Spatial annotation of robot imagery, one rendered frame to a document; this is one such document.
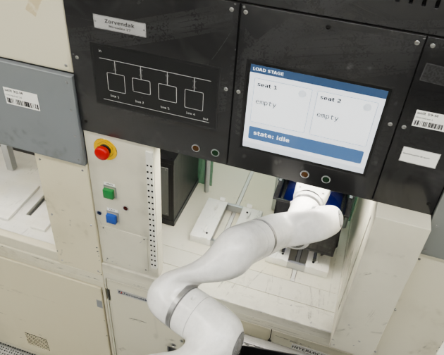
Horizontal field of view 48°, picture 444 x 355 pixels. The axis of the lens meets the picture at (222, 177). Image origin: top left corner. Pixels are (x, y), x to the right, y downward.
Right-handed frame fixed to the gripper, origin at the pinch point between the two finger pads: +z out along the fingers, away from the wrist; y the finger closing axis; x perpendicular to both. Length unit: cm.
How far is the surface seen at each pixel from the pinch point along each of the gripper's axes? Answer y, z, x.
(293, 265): -0.2, -11.5, -32.2
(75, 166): -63, -35, 5
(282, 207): -7.5, -9.9, -10.1
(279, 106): -9, -32, 38
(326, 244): 8.2, -9.4, -20.5
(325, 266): 9.7, -8.6, -31.2
